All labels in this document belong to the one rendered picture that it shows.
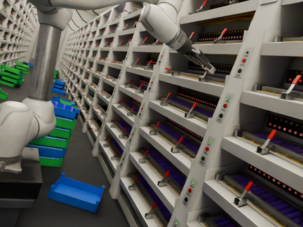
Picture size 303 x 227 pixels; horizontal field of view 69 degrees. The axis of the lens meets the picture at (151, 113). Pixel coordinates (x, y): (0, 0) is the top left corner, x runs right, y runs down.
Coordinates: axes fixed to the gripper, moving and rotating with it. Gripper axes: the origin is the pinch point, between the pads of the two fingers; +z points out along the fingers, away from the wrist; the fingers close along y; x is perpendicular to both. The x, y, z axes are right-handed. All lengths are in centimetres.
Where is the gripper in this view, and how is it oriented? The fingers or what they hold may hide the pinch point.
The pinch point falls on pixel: (208, 67)
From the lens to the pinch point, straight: 113.5
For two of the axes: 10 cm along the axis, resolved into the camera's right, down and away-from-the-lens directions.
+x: 5.1, -8.6, -0.1
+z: 7.5, 4.4, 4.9
